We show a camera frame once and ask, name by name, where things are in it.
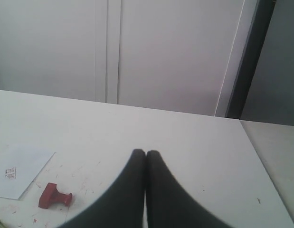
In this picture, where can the white paper sheet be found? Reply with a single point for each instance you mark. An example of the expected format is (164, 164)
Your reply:
(19, 166)

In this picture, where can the white cabinet doors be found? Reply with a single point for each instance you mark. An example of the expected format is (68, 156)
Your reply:
(177, 55)

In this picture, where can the dark vertical post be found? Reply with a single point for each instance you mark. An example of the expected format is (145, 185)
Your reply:
(249, 60)

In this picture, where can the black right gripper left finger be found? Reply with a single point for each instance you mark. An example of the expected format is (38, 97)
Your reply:
(122, 204)

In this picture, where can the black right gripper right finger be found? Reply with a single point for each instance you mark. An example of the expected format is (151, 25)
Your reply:
(200, 190)

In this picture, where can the red plastic stamp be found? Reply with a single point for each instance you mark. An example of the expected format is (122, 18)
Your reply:
(51, 195)

